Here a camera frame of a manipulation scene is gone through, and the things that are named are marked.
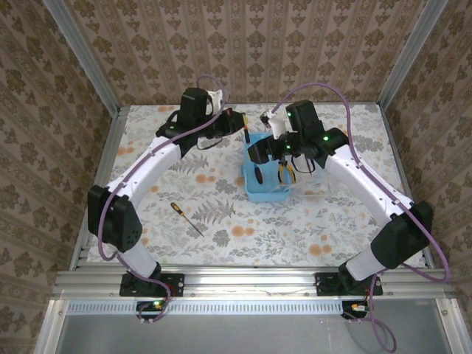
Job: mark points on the black orange screwdriver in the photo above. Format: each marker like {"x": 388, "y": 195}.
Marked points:
{"x": 248, "y": 134}

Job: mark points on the stubby black red screwdriver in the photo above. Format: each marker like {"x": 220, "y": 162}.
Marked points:
{"x": 259, "y": 175}

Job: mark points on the blue toolbox with clear lid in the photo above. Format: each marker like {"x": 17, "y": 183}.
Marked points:
{"x": 265, "y": 195}

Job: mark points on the yellow black screwdriver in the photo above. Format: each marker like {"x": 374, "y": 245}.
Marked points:
{"x": 178, "y": 209}

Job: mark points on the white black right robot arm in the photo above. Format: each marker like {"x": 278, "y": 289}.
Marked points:
{"x": 368, "y": 184}

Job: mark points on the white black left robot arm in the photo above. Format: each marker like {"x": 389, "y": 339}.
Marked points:
{"x": 147, "y": 166}

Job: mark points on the floral patterned table cover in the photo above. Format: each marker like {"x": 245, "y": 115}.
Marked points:
{"x": 276, "y": 228}

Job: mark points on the aluminium front beam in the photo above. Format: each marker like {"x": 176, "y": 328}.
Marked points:
{"x": 250, "y": 282}

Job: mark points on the right controller board orange plug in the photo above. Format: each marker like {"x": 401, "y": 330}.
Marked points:
{"x": 355, "y": 309}

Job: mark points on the left controller board green light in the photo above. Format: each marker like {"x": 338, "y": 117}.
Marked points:
{"x": 151, "y": 308}

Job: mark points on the grey metal bottom panel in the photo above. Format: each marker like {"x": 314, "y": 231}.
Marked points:
{"x": 239, "y": 335}

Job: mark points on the aluminium back table rail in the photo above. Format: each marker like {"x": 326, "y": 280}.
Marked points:
{"x": 250, "y": 104}

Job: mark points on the aluminium table rail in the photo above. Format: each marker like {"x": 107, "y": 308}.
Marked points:
{"x": 405, "y": 177}
{"x": 250, "y": 104}
{"x": 101, "y": 177}

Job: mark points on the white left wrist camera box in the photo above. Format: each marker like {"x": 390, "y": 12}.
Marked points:
{"x": 215, "y": 99}

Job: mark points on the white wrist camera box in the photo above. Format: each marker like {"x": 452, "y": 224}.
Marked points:
{"x": 274, "y": 125}
{"x": 215, "y": 99}

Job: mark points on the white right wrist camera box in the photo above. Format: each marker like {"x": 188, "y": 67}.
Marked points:
{"x": 274, "y": 125}

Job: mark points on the aluminium left table rail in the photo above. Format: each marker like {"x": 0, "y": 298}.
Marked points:
{"x": 101, "y": 177}

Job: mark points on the aluminium right table rail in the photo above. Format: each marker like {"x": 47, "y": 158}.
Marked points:
{"x": 405, "y": 177}

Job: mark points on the aluminium left corner post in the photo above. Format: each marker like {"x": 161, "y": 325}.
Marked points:
{"x": 81, "y": 55}

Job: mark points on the aluminium corner post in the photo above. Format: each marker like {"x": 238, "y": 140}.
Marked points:
{"x": 413, "y": 55}
{"x": 81, "y": 55}

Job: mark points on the aluminium right corner post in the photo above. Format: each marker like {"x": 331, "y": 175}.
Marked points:
{"x": 413, "y": 55}

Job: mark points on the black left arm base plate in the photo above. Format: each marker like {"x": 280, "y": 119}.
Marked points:
{"x": 177, "y": 284}

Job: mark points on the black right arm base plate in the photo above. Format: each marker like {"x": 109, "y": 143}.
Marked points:
{"x": 378, "y": 285}

